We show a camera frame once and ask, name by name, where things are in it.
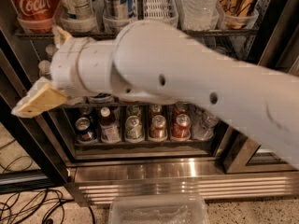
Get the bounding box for bottom shelf red can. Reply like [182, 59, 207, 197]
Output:
[172, 114, 191, 139]

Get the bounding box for bottom shelf orange can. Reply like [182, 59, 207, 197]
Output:
[149, 115, 166, 139]

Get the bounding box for green white can top shelf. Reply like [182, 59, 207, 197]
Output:
[62, 0, 93, 21]

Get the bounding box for front blue pepsi can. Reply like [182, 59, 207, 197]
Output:
[89, 93, 114, 104]

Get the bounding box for black floor cables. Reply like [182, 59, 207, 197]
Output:
[0, 138, 96, 224]

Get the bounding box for bottom shelf dark juice bottle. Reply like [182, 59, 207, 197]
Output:
[99, 106, 121, 143]

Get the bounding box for glass fridge door right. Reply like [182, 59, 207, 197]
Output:
[223, 0, 299, 174]

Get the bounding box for front water bottle middle shelf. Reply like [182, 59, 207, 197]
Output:
[38, 60, 50, 77]

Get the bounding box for rear water bottle middle shelf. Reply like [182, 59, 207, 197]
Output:
[46, 44, 57, 60]

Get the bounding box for silver blue can top shelf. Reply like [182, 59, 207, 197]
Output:
[104, 0, 134, 20]

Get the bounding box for clear water bottle top shelf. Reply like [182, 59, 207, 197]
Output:
[179, 0, 221, 19]

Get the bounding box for bottom shelf pepsi can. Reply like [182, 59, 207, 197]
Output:
[75, 118, 96, 142]

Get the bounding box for stainless steel fridge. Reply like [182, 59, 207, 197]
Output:
[0, 0, 299, 205]

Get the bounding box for bottom shelf water bottle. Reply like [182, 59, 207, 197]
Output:
[192, 111, 220, 142]

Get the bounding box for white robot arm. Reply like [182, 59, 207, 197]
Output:
[12, 21, 299, 168]

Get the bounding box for bottom shelf white can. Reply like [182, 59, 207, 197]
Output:
[125, 116, 142, 139]

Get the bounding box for empty white shelf tray top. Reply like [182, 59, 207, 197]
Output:
[143, 0, 178, 27]

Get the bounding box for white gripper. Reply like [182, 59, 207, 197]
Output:
[11, 25, 114, 119]

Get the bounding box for clear plastic bin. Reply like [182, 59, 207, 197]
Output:
[108, 194, 210, 224]

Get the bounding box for red coke can top shelf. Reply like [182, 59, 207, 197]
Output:
[12, 0, 60, 33]

